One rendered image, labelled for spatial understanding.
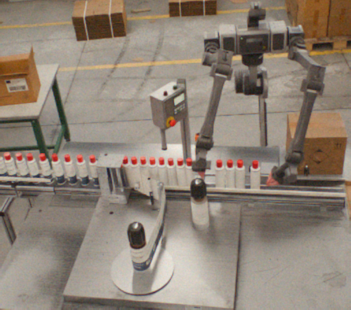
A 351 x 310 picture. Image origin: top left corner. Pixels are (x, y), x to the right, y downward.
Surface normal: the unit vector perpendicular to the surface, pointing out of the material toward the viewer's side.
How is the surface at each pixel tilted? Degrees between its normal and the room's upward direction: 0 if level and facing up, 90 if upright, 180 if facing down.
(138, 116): 0
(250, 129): 0
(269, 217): 0
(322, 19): 85
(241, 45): 90
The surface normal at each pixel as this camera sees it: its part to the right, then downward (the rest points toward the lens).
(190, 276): -0.08, -0.81
